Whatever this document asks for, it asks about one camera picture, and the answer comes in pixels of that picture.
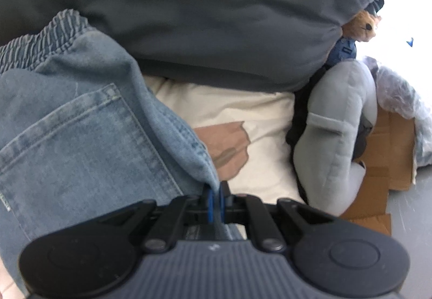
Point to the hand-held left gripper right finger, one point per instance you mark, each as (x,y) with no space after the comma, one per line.
(221,206)

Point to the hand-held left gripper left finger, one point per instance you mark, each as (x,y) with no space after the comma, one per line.
(210,206)

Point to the light blue jeans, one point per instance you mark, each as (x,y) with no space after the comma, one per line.
(84,137)

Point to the cream printed bed sheet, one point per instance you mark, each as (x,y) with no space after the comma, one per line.
(263,117)

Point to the grey plush toy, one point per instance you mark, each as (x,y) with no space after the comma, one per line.
(334,137)

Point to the brown cardboard box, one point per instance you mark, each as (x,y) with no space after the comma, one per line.
(384,164)

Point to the dark grey duvet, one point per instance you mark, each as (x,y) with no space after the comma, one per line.
(202,15)

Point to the brown plush bear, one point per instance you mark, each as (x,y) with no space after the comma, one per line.
(361,27)

